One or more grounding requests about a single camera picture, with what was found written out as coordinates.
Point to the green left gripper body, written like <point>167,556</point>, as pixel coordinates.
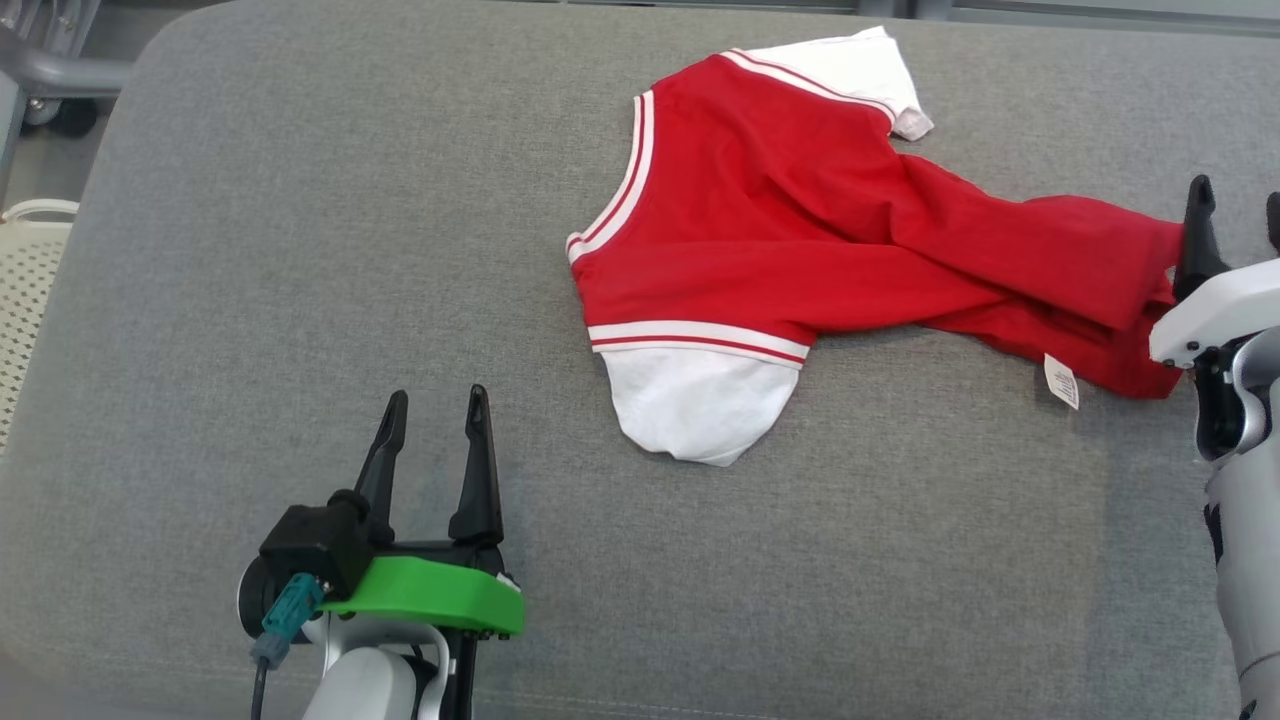
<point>440,595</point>

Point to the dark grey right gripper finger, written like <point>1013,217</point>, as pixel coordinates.
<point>1198,250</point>
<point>1274,220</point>

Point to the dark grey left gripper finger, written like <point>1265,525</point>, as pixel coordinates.
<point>478,500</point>
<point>382,490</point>

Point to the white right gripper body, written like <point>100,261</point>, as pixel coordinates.
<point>1220,315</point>

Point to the red white number jersey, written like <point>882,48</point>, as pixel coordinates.
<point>780,230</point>

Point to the grey fabric sofa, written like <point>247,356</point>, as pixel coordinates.
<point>300,300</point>

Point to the cream perforated laundry basket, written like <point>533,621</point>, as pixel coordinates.
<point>25,300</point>

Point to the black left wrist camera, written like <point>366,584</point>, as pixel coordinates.
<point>315,545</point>

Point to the grey metal partition post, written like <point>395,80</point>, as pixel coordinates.
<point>928,8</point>

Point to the grey frame leg with caster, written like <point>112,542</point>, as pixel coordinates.
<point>70,72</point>

